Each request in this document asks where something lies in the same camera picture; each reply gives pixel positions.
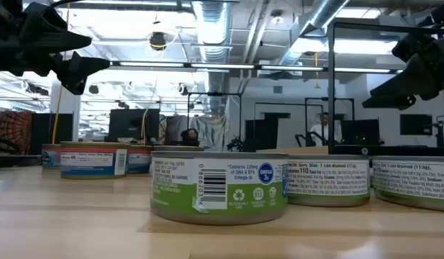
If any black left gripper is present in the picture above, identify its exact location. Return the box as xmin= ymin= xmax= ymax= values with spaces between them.
xmin=0 ymin=0 xmax=111 ymax=96

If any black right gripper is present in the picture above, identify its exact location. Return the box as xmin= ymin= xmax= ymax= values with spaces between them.
xmin=361 ymin=0 xmax=444 ymax=111

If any green label tuna can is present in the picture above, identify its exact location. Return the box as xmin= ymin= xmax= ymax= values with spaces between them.
xmin=371 ymin=155 xmax=444 ymax=212
xmin=286 ymin=154 xmax=371 ymax=208
xmin=150 ymin=150 xmax=289 ymax=227

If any black desk monitor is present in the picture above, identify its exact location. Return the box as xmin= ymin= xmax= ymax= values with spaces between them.
xmin=340 ymin=118 xmax=381 ymax=147

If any black cabinet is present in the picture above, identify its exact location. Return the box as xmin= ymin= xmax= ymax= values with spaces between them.
xmin=30 ymin=113 xmax=74 ymax=155

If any red patterned tapestry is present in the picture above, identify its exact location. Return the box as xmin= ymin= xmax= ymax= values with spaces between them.
xmin=0 ymin=110 xmax=34 ymax=155

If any black computer monitor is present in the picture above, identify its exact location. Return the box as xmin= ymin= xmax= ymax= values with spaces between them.
xmin=107 ymin=108 xmax=161 ymax=144

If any person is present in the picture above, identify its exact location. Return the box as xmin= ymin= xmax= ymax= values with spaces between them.
xmin=179 ymin=127 xmax=201 ymax=147
xmin=309 ymin=112 xmax=343 ymax=147

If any long ceiling light bar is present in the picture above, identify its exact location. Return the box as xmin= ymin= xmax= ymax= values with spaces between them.
xmin=108 ymin=60 xmax=404 ymax=76

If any black display panel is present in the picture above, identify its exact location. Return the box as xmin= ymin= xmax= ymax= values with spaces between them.
xmin=244 ymin=112 xmax=291 ymax=153

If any black wall screen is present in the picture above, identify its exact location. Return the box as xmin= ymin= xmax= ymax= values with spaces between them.
xmin=399 ymin=113 xmax=434 ymax=137

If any yellow power cable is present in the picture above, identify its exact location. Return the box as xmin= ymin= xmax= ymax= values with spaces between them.
xmin=51 ymin=1 xmax=71 ymax=145

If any black camera on stand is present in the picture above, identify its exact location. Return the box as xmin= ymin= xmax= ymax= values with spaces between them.
xmin=432 ymin=120 xmax=444 ymax=148

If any wooden shelf with black frame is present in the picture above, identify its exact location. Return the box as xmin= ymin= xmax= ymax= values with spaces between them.
xmin=256 ymin=20 xmax=444 ymax=157

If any black dome camera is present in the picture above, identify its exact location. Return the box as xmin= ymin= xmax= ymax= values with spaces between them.
xmin=148 ymin=31 xmax=168 ymax=52

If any background black metal frame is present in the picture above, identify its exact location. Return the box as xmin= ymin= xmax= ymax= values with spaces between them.
xmin=186 ymin=91 xmax=243 ymax=148

